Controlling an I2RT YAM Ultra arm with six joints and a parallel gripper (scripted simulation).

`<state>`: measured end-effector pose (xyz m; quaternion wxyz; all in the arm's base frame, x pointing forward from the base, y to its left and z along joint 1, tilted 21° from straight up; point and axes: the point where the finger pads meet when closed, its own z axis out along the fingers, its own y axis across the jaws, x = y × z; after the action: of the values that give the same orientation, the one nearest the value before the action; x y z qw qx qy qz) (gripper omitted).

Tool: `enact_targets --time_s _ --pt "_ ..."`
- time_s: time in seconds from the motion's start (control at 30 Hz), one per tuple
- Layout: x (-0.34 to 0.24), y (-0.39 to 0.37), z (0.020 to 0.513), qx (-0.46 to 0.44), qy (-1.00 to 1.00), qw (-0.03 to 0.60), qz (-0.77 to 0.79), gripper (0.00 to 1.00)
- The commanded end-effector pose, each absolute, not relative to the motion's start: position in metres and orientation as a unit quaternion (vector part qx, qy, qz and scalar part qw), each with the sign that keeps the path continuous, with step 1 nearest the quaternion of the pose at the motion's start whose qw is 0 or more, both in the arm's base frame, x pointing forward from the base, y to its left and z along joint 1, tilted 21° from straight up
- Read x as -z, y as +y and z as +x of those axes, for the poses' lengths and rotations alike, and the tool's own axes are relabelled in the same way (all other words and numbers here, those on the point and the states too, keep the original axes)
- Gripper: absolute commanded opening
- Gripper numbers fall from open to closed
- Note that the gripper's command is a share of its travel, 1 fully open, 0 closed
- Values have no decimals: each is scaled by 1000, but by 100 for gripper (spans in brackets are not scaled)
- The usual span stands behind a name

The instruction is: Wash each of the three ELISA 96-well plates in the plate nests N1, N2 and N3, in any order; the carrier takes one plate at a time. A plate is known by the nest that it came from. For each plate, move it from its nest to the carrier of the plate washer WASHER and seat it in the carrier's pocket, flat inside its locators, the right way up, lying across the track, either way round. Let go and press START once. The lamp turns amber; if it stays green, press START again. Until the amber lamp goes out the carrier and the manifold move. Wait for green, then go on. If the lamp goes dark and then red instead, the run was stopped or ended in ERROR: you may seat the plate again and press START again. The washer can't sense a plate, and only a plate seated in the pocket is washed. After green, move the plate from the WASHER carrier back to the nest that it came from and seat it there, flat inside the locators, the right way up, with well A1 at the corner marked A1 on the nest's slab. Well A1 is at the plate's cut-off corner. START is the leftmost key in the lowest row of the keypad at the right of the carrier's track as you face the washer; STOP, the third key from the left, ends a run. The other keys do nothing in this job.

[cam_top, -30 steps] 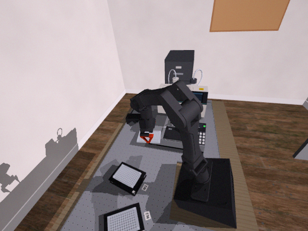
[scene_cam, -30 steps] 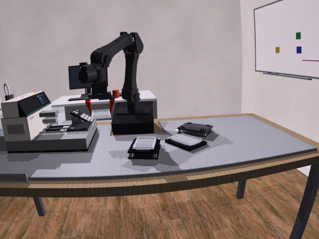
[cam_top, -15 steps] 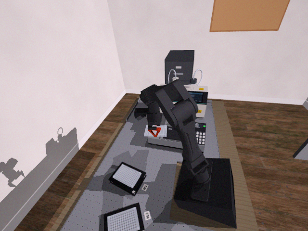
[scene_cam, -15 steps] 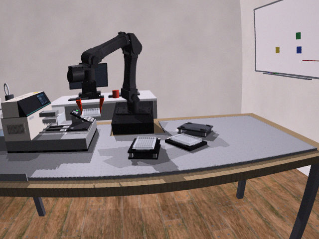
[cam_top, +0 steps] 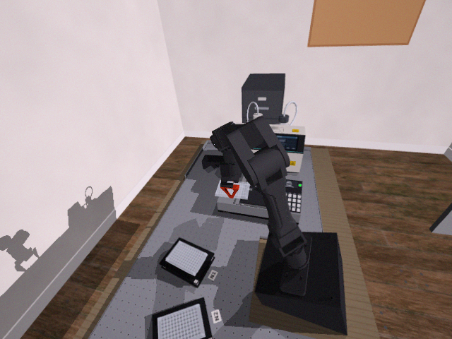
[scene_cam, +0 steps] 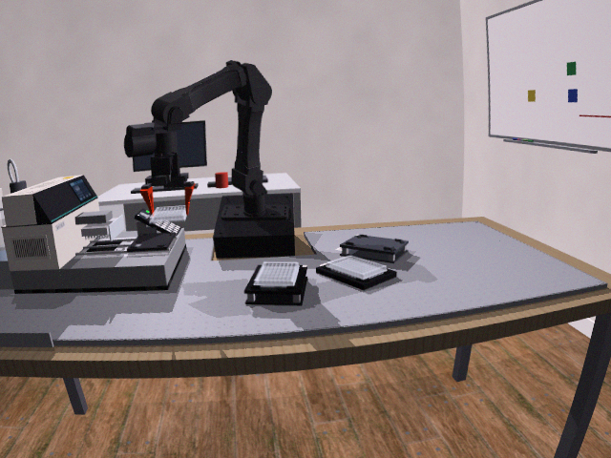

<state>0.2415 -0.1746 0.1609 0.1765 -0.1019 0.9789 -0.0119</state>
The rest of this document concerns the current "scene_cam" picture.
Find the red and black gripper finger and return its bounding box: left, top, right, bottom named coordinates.
left=184, top=184, right=195, bottom=216
left=140, top=186, right=154, bottom=215

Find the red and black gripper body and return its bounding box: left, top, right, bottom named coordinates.
left=141, top=173, right=194, bottom=189

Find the white well plate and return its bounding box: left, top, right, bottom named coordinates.
left=253, top=261, right=300, bottom=288
left=326, top=256, right=388, bottom=280
left=149, top=205, right=187, bottom=224

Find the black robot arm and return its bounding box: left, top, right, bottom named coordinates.
left=124, top=60, right=289, bottom=220

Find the grey curved hose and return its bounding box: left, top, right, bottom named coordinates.
left=8, top=159, right=19, bottom=182

